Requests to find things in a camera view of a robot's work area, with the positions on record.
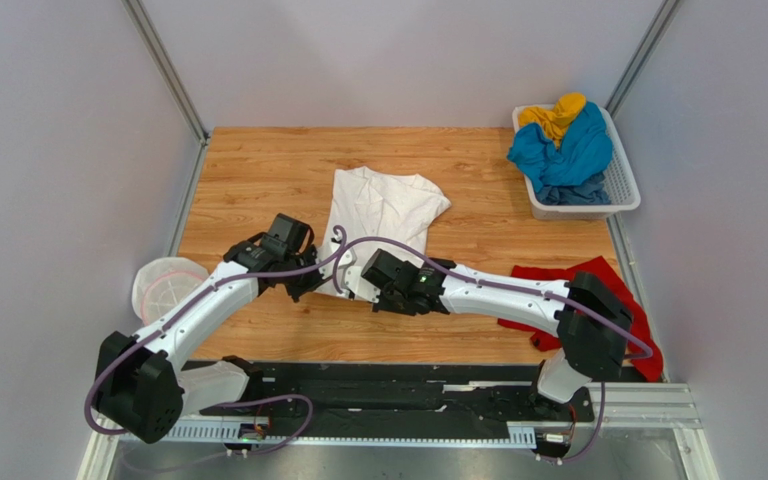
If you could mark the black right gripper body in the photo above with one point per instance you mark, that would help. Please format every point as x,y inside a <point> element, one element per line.
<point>388,296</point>

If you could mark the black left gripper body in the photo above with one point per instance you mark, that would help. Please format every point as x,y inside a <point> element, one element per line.
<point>297,285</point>

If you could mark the white Coca-Cola print t-shirt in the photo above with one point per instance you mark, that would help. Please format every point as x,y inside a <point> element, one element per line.
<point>369,203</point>

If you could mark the white mesh laundry bag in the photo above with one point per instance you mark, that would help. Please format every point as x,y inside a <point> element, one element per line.
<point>162,284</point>

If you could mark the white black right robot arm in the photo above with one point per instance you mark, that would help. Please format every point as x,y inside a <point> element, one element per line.
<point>591,324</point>

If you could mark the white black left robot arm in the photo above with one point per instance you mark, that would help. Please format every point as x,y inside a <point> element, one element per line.
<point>142,385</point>

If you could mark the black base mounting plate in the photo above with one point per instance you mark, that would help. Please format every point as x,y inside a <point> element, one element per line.
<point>405,401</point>

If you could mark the dark blue denim garment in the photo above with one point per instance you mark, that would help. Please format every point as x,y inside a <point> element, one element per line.
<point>590,193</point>

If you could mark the yellow t-shirt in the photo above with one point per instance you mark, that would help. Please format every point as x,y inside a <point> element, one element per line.
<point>556,120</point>

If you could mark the blue t-shirt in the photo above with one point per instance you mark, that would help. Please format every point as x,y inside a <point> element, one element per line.
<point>583,151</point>

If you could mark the white plastic laundry basket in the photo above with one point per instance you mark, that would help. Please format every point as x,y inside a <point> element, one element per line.
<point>619,184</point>

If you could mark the red t-shirt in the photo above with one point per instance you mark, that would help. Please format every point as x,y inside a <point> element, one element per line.
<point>651,368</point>

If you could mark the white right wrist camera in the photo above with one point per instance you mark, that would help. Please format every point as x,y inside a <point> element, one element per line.
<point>358,288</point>

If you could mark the aluminium corner post left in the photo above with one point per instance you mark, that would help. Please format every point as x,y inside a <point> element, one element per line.
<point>150,36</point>

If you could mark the aluminium corner post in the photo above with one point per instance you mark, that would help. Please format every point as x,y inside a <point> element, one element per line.
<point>646,47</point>
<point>150,36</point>

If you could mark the aluminium frame rail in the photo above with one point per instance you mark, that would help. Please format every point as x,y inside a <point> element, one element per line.
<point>619,406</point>

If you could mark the aluminium corner post right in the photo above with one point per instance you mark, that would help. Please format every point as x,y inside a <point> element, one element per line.
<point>646,47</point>

